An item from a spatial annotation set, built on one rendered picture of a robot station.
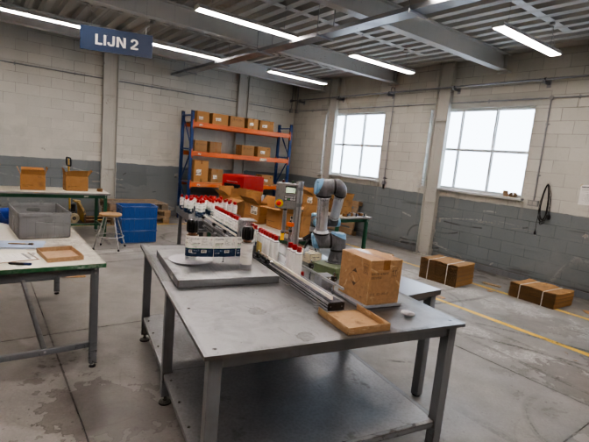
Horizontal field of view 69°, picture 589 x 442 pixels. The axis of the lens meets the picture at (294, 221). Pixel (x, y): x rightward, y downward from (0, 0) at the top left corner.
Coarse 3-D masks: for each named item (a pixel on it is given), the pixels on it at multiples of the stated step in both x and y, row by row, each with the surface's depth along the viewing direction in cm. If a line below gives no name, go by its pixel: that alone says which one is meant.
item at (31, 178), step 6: (24, 168) 697; (30, 168) 702; (36, 168) 707; (42, 168) 712; (24, 174) 672; (30, 174) 676; (36, 174) 680; (42, 174) 685; (24, 180) 673; (30, 180) 678; (36, 180) 682; (42, 180) 687; (24, 186) 675; (30, 186) 679; (36, 186) 684; (42, 186) 689
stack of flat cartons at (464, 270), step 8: (432, 256) 687; (440, 256) 693; (424, 264) 669; (432, 264) 658; (440, 264) 648; (448, 264) 638; (456, 264) 644; (464, 264) 649; (472, 264) 655; (424, 272) 669; (432, 272) 659; (440, 272) 649; (448, 272) 639; (456, 272) 630; (464, 272) 641; (472, 272) 659; (432, 280) 659; (440, 280) 649; (448, 280) 639; (456, 280) 630; (464, 280) 644
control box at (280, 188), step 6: (276, 186) 318; (282, 186) 317; (294, 186) 315; (276, 192) 318; (282, 192) 317; (276, 198) 319; (282, 198) 318; (276, 204) 319; (282, 204) 319; (288, 204) 318; (294, 204) 317
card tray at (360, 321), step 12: (324, 312) 230; (336, 312) 240; (348, 312) 241; (360, 312) 243; (372, 312) 235; (336, 324) 220; (348, 324) 223; (360, 324) 225; (372, 324) 226; (384, 324) 219
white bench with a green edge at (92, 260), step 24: (24, 240) 349; (48, 240) 356; (72, 240) 364; (0, 264) 281; (48, 264) 291; (72, 264) 296; (96, 264) 302; (24, 288) 411; (96, 288) 309; (96, 312) 312; (96, 336) 315; (0, 360) 282
